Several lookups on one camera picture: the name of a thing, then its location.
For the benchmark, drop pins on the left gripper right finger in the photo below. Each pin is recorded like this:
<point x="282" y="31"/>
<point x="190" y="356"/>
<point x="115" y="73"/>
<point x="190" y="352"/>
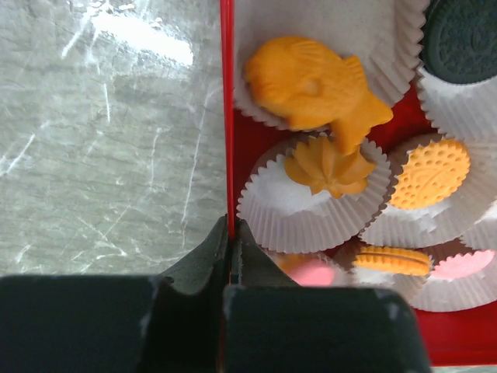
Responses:
<point x="273" y="325"/>

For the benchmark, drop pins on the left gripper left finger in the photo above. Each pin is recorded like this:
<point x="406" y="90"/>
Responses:
<point x="166" y="322"/>

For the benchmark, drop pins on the orange sandwich cookie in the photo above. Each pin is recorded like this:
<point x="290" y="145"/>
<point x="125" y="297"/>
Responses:
<point x="393" y="260"/>
<point x="432" y="173"/>

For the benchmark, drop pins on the orange swirl cookie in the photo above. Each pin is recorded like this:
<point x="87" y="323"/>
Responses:
<point x="319" y="165"/>

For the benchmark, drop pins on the pink round cookie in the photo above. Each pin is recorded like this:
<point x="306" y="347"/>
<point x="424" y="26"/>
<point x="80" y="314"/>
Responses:
<point x="462" y="265"/>

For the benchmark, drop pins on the red cookie box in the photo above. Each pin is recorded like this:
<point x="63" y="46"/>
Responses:
<point x="456" y="318"/>

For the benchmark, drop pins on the orange fish cookie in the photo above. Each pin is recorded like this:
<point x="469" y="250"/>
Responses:
<point x="310" y="86"/>

